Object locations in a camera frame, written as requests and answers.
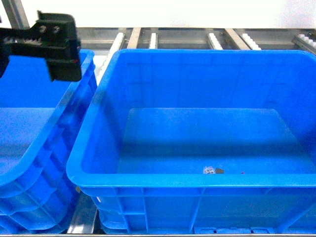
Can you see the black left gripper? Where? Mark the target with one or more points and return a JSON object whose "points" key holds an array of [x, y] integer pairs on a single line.
{"points": [[56, 42]]}

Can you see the yellow mushroom push button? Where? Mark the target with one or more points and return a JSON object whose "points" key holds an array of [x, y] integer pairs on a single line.
{"points": [[212, 170]]}

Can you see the left blue plastic crate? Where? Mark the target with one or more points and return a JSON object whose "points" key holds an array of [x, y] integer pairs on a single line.
{"points": [[39, 122]]}

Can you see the large blue plastic crate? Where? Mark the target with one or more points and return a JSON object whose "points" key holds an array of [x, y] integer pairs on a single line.
{"points": [[158, 117]]}

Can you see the metal roller conveyor rack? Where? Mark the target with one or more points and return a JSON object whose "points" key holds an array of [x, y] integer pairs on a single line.
{"points": [[106, 41]]}

